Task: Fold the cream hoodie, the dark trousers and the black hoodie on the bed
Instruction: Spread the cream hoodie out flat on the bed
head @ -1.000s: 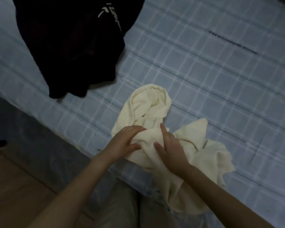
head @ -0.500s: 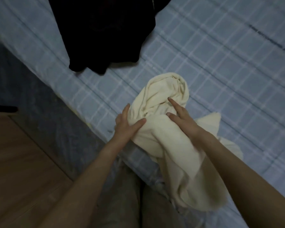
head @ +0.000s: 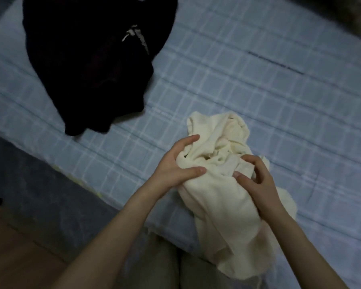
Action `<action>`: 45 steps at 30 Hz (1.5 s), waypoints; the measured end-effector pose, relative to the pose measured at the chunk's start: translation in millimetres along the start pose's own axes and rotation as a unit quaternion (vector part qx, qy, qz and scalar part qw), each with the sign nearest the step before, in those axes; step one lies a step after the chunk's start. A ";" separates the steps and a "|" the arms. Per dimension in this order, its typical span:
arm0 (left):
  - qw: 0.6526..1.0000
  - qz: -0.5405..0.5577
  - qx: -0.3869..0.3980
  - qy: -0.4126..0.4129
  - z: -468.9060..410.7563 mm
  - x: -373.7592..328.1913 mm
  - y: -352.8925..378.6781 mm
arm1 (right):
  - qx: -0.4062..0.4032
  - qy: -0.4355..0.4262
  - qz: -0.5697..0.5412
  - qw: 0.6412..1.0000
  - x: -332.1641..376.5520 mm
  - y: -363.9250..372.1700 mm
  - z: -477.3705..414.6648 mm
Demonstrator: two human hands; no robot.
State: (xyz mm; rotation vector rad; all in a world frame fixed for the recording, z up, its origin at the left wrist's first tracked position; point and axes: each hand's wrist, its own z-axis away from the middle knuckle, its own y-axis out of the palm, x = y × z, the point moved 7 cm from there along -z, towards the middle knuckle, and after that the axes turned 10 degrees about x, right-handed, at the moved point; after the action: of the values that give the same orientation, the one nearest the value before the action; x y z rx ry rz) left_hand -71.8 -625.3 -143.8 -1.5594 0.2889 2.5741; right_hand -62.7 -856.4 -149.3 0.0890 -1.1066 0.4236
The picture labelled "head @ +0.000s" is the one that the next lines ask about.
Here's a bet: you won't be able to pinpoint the person's left hand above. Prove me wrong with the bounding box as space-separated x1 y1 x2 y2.
149 134 207 193

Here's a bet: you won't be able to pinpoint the person's right hand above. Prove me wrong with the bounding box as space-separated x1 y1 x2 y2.
232 154 285 218

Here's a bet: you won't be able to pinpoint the cream knit garment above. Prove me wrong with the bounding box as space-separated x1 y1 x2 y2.
175 111 298 281

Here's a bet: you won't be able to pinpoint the person's left forearm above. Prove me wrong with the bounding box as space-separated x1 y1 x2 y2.
50 182 170 289

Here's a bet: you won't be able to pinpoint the person's right forearm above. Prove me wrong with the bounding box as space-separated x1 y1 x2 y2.
260 208 349 289

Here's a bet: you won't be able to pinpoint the blue checked bed sheet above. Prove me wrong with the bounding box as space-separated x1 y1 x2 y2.
0 0 361 289

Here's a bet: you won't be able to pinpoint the person's beige trousers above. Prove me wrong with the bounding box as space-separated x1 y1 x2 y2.
114 230 268 289

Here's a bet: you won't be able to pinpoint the black garment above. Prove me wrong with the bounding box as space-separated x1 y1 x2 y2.
22 0 179 136

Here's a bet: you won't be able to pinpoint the grey bed base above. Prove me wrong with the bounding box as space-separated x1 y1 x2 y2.
0 129 121 264

